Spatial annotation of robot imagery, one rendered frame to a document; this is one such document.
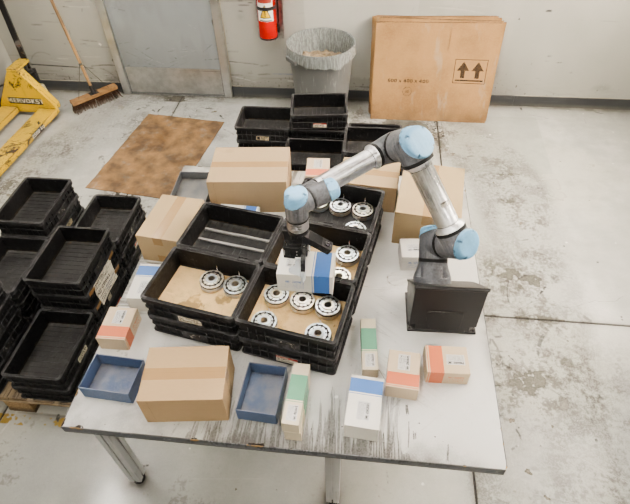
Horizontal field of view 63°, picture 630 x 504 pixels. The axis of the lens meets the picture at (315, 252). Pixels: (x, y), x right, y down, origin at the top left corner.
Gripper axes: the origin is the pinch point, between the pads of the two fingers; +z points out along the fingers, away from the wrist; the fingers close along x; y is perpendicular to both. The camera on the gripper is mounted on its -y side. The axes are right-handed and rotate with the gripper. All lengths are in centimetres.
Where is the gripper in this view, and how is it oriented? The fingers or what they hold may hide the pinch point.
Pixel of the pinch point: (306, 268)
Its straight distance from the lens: 184.0
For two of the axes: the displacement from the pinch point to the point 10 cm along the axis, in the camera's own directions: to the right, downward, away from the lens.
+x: -1.1, 7.2, -6.9
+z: 0.3, 6.9, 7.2
